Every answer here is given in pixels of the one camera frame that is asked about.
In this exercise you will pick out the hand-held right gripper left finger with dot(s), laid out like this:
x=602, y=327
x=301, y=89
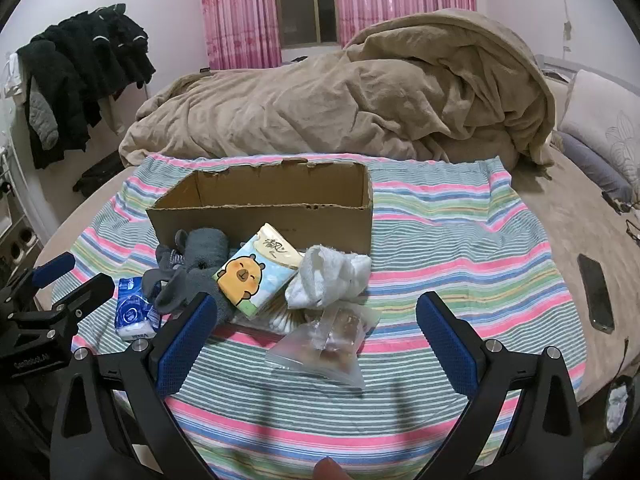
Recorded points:
x=185, y=345

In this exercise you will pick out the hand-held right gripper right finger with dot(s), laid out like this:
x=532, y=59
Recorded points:
x=445, y=340

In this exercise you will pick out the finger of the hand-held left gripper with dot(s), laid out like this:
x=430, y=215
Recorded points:
x=85, y=290
x=55, y=266

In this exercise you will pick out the blue tissue packet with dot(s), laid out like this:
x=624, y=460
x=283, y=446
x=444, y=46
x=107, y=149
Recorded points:
x=130, y=310

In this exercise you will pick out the light grey patterned sock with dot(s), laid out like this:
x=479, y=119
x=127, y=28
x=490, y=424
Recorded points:
x=172, y=285

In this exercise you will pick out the cartoon print tissue pack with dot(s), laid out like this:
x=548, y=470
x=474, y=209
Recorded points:
x=250, y=270

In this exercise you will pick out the bag of cotton swabs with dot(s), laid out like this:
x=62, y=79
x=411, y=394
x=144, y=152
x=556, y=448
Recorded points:
x=285, y=321

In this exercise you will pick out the clear plastic snack bag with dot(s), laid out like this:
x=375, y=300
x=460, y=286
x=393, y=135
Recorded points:
x=340, y=340

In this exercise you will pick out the white socks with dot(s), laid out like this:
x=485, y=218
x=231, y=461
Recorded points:
x=325, y=275

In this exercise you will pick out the brown cardboard box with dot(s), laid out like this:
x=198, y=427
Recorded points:
x=320, y=230

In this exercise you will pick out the person's right hand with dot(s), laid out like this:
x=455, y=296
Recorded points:
x=328, y=470

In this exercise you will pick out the white storage rack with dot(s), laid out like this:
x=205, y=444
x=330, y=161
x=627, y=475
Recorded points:
x=12, y=210

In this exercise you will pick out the striped cloth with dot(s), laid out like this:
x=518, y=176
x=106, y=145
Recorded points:
x=450, y=240

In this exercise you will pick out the black bag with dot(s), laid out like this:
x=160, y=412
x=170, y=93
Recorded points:
x=97, y=175

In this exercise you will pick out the grey quilted garment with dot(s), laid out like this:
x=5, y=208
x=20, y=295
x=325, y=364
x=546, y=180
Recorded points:
x=42, y=117

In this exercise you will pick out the black smartphone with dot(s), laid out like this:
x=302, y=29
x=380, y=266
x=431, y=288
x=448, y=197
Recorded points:
x=595, y=292

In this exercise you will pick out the bed with brown sheet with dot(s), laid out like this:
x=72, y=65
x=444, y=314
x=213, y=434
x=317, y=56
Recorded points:
x=550, y=220

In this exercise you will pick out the trash bin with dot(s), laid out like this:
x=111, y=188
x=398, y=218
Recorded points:
x=620, y=405

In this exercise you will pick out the white garment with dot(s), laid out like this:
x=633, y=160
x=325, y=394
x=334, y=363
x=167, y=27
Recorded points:
x=14, y=75

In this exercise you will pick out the pile of black clothes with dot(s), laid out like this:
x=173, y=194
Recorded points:
x=80, y=70

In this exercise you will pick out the black eyeglasses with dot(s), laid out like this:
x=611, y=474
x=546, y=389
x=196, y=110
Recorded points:
x=634, y=230

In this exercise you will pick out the grey pillow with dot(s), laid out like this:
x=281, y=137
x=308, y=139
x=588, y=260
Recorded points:
x=590, y=162

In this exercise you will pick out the beige blanket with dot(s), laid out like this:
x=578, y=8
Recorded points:
x=325, y=105

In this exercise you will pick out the white floral pillow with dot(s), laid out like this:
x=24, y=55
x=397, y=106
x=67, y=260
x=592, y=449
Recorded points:
x=595, y=110

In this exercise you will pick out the white bed headboard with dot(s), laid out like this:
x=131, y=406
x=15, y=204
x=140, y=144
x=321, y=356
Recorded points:
x=557, y=67

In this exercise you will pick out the window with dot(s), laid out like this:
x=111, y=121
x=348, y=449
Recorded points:
x=305, y=0

